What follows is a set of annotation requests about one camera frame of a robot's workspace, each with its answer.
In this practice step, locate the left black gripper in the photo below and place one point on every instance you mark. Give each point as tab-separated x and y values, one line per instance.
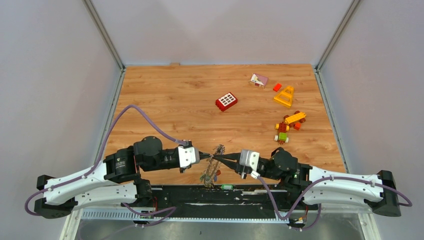
204	155

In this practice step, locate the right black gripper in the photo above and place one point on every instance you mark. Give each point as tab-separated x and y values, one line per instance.
236	166

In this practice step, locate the large grey toothed keyring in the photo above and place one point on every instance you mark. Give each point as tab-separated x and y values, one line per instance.
210	174

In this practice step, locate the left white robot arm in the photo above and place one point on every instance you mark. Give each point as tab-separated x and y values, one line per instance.
115	180

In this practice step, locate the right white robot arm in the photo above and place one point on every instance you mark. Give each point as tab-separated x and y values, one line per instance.
309	185

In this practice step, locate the small green bubble level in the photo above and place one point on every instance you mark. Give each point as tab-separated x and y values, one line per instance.
227	187

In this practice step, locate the red green toy vehicle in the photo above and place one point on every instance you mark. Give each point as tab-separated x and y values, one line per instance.
281	136

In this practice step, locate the red window toy brick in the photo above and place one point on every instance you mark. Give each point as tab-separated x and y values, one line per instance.
226	101

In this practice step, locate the yellow orange toy car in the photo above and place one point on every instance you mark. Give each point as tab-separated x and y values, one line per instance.
297	117

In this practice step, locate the pink roof toy house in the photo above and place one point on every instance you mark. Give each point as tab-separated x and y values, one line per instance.
258	80

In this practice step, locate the small red toy brick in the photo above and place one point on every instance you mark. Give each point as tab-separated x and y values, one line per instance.
277	87

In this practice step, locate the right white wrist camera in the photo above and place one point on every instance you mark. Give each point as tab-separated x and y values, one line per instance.
249	161

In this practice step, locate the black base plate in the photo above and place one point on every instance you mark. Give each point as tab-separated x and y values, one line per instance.
196	201

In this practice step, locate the yellow triangular toy frame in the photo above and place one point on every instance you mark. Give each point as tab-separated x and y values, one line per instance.
285	97

